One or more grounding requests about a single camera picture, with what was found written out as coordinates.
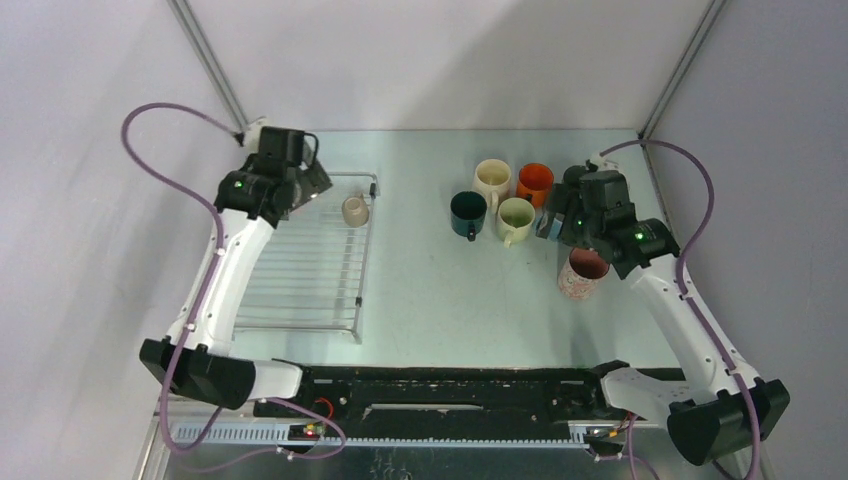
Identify cream mug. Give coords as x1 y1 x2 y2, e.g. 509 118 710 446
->
472 159 512 213

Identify pink patterned mug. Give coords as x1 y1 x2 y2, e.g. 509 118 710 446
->
557 248 610 300

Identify dark green mug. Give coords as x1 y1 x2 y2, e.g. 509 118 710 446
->
562 165 593 189

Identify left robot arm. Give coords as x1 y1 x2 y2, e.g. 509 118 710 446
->
139 154 332 417

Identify orange mug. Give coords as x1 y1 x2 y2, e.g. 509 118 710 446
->
515 163 555 209

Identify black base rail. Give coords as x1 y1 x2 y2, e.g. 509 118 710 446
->
290 366 627 442

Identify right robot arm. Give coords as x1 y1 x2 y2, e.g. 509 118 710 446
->
537 178 790 465

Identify teal green mug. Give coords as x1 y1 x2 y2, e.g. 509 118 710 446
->
450 191 488 242

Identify light green mug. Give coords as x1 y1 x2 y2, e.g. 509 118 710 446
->
496 198 536 248

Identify beige small mug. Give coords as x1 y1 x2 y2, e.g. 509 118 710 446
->
341 194 370 228

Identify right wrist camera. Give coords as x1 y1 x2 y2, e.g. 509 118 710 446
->
579 154 631 213

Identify aluminium frame rail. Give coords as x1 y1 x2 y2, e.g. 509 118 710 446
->
136 368 750 479

